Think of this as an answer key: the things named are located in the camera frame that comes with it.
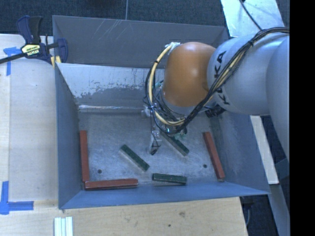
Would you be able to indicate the dark green flat block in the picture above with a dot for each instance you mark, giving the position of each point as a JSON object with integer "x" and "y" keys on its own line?
{"x": 169, "y": 178}
{"x": 135, "y": 157}
{"x": 179, "y": 146}

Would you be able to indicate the red-brown flat block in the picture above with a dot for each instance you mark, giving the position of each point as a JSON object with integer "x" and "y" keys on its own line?
{"x": 84, "y": 156}
{"x": 213, "y": 156}
{"x": 110, "y": 184}

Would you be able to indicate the pale wood board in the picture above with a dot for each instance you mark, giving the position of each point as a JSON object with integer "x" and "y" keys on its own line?
{"x": 32, "y": 131}

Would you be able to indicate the black cylinder on white bracket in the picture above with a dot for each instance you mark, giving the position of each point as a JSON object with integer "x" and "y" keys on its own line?
{"x": 215, "y": 111}

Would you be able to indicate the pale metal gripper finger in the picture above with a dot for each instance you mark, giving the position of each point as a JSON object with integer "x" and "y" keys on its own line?
{"x": 157, "y": 142}
{"x": 150, "y": 144}

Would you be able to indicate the grey metal bin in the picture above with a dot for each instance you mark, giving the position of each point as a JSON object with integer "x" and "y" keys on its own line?
{"x": 110, "y": 131}

